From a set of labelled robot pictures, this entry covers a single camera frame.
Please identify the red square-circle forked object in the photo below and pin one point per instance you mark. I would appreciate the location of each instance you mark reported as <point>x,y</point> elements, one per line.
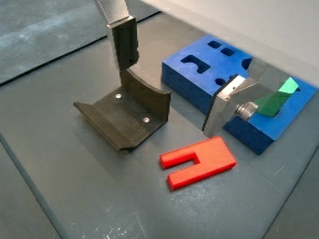
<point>211,157</point>

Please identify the blue foam fixture block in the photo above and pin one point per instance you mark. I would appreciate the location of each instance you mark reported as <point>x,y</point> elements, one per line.
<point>197,70</point>

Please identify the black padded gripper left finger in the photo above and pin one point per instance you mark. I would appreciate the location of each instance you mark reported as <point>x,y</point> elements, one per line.
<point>123,31</point>

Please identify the green hexagonal peg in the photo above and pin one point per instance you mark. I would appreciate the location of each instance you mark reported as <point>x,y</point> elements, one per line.
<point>271,103</point>

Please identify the black curved regrasp stand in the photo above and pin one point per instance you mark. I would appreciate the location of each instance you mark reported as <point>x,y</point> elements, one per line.
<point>129,113</point>

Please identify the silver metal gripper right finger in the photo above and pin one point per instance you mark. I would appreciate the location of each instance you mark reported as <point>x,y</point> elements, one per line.
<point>233,99</point>

